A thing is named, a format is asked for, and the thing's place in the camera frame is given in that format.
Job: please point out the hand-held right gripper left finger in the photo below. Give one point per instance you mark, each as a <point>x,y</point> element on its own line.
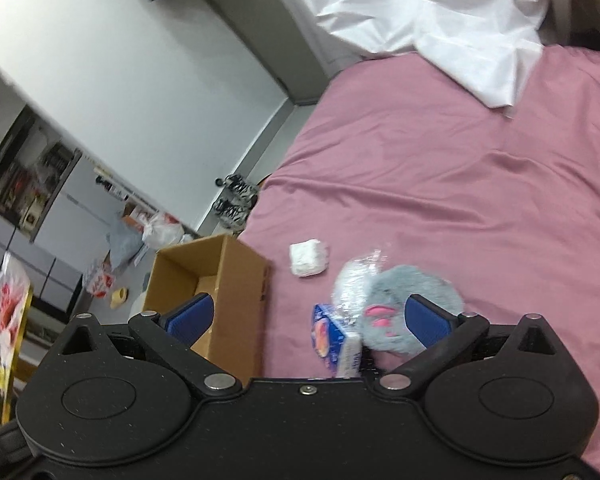
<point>190,317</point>

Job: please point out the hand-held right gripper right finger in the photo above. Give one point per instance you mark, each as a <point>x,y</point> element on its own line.
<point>425,325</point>

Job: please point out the grey fluffy plush toy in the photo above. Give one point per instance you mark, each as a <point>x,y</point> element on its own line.
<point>412,280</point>

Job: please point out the brown cardboard box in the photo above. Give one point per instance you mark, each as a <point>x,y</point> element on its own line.
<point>240,305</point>

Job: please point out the clear plastic bag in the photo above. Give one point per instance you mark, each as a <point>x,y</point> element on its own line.
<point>352,282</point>

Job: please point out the blue planet book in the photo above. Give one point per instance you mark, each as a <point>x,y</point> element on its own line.
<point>330,335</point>

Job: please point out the yellow slipper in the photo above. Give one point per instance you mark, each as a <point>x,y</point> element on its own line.
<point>118,298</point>

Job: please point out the grey plastic bag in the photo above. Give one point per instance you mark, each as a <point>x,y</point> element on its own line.
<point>125,245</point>

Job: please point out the grey sneaker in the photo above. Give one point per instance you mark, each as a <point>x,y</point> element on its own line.
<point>242,186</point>
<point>232,214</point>

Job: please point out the orange carton box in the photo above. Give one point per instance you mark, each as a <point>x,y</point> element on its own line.
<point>135,216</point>

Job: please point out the pink bed sheet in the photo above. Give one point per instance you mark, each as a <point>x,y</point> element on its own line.
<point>455,185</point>

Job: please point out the red and white plastic bag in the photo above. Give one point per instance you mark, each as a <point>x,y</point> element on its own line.
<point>5,305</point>

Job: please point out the open cabinet shelf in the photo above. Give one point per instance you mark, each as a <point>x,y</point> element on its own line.
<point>25,185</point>

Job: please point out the grey door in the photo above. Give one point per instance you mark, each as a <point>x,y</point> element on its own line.
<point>265,35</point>

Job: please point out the white sheet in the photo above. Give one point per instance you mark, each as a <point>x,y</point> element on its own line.
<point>420,10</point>

